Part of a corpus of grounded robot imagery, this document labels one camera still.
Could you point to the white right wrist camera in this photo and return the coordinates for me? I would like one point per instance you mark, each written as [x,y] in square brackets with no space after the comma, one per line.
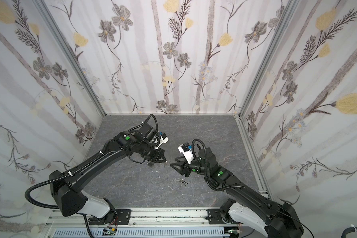
[186,150]

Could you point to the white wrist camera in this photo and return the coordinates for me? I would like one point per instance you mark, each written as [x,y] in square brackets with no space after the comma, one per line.
[186,150]
[163,139]

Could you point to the white slotted cable duct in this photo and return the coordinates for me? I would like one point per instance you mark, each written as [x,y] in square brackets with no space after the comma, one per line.
[175,232]

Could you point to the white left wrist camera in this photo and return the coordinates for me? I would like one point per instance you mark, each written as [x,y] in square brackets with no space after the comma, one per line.
[163,139]

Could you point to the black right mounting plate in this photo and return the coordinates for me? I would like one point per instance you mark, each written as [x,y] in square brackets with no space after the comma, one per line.
[215,216]

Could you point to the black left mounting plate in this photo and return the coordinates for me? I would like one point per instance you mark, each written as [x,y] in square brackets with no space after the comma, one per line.
[123,217]

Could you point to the black mounting plate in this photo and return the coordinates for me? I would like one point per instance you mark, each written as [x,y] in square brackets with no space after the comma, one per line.
[123,217]
[215,216]

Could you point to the small black padlock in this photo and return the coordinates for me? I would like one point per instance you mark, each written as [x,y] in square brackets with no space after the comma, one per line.
[151,164]

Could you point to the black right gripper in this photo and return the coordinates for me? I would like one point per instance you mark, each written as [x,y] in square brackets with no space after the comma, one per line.
[186,167]

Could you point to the dark key bunch right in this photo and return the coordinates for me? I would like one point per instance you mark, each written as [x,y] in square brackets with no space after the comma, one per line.
[181,181]

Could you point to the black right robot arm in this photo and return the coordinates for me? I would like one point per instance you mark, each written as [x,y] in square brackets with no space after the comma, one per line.
[247,206]

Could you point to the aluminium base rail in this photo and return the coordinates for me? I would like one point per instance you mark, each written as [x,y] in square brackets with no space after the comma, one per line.
[191,217]

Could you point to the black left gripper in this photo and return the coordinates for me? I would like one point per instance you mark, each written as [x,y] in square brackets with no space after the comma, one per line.
[154,153]

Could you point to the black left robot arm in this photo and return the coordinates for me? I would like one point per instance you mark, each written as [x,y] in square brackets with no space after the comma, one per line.
[68,187]

